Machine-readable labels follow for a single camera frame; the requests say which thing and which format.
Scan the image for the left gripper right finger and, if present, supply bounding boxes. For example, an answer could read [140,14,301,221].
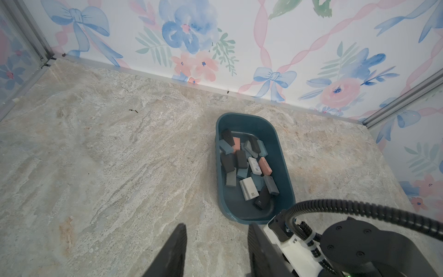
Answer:
[248,224,294,277]

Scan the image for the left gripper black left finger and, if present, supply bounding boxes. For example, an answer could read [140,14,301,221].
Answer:
[143,223,188,277]

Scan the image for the black eraser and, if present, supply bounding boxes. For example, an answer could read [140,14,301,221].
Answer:
[249,136,261,154]
[220,153,235,173]
[235,150,249,169]
[221,129,235,147]
[254,187,271,210]

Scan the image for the white eraser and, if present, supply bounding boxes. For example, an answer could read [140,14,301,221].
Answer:
[248,157,263,175]
[239,177,259,201]

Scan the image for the grey eraser bottom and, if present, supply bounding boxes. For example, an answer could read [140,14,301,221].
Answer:
[263,175,280,196]

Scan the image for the grey eraser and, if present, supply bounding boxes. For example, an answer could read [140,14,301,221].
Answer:
[218,140,234,155]
[244,141,258,158]
[225,167,236,188]
[263,175,280,196]

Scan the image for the blue eraser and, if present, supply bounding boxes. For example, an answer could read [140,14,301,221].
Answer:
[236,169,249,179]
[250,174,265,192]

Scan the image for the pink eraser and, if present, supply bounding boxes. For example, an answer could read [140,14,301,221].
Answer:
[233,137,241,153]
[258,157,272,176]

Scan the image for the black eraser bottom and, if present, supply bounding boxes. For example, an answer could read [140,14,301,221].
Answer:
[249,136,261,154]

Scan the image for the teal eraser top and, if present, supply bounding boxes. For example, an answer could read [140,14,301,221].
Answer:
[257,140,268,157]

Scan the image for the grey eraser top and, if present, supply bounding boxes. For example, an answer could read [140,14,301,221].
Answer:
[218,140,234,155]

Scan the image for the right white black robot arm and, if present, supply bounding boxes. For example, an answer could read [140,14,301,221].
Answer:
[285,199,443,277]

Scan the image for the dark teal storage box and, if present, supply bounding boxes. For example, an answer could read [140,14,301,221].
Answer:
[215,113,295,225]

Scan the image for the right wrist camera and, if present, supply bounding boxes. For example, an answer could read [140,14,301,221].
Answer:
[263,210,323,277]

